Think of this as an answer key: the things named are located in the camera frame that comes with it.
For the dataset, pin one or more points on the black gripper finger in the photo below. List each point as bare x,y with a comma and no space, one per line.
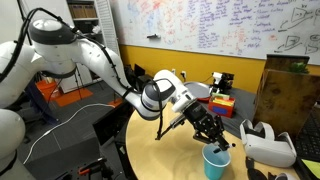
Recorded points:
221,135
203,137

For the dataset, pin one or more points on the white wall outlet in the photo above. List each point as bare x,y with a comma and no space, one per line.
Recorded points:
173,71
183,74

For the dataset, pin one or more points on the black whiteboard eraser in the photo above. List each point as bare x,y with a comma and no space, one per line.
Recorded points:
153,36

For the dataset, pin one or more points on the grey round plate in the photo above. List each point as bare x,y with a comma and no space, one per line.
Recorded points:
200,89

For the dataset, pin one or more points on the yellow sticky note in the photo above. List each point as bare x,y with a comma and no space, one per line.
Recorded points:
312,167

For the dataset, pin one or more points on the dark wooden shelf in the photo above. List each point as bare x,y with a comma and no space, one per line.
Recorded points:
286,96

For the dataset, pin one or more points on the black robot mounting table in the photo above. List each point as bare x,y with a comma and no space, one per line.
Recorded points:
66,160

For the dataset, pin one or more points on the orange floor mat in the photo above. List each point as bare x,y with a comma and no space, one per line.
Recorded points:
71,97

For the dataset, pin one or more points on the white louvered door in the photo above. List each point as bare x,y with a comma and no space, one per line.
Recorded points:
108,30

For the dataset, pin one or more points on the wall whiteboard with writing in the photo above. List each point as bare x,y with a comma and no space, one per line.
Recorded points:
213,23

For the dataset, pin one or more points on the white VR headset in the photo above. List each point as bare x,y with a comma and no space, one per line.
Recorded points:
266,150

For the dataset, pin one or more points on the grey table cloth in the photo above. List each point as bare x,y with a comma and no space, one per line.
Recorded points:
240,106

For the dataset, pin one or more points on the black monitor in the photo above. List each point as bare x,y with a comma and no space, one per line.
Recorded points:
111,125

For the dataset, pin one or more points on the black and white marker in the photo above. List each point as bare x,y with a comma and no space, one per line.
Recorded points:
230,146

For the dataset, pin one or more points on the blue plastic cup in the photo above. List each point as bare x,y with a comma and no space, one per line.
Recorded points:
215,166

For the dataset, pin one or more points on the black and white spare gripper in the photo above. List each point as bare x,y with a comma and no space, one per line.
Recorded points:
222,81

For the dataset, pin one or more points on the red round plate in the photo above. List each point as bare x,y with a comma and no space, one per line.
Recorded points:
205,98

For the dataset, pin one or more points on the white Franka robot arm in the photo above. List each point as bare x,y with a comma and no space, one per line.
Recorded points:
96,60

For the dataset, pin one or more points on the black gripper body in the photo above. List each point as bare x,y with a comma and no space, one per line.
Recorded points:
200,118

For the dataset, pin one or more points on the orange bucket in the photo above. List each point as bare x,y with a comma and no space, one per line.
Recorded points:
46,89

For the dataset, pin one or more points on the small green potted plant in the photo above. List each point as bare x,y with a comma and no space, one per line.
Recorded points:
297,67

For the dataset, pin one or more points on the red box of coloured blocks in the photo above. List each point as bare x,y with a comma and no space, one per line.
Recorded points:
221,109

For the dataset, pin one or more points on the black laptop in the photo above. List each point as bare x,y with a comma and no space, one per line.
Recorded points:
310,136

